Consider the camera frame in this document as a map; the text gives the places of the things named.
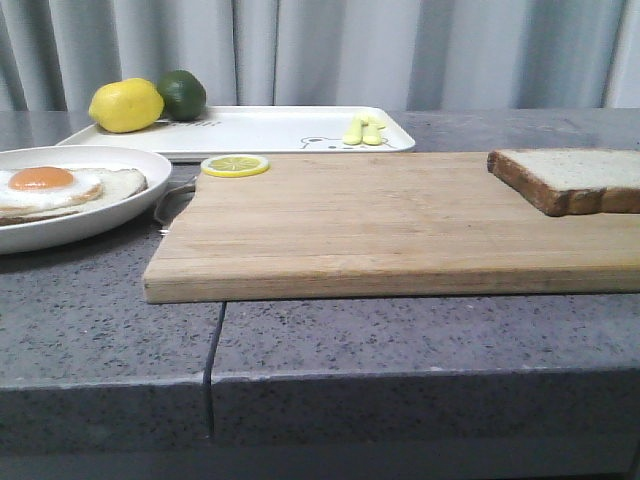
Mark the fried egg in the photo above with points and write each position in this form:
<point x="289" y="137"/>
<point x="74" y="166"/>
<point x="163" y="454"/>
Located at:
<point x="43" y="188"/>

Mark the lemon slice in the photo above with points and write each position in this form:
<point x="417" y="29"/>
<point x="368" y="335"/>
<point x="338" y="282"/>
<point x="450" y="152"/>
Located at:
<point x="235" y="165"/>

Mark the metal cutting board handle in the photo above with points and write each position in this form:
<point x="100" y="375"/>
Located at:
<point x="172" y="203"/>

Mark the white bear tray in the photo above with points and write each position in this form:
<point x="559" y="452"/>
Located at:
<point x="254" y="130"/>

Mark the yellow-green plastic fork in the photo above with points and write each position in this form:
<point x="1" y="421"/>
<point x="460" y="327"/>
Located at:
<point x="354" y="133"/>

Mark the grey curtain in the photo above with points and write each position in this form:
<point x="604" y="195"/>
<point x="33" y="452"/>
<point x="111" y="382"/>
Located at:
<point x="398" y="55"/>

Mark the green lime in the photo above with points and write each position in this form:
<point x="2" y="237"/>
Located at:
<point x="183" y="94"/>

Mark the white round plate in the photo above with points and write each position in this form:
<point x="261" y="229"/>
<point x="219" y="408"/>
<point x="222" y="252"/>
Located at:
<point x="62" y="230"/>

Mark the yellow lemon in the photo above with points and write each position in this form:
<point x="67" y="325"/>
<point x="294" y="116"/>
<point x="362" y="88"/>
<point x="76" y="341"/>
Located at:
<point x="126" y="106"/>

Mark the yellow-green plastic spoon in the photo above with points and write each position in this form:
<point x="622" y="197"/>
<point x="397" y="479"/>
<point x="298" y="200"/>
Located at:
<point x="371" y="131"/>

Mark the wooden cutting board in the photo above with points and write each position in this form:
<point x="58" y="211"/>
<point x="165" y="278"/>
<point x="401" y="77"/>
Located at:
<point x="380" y="225"/>

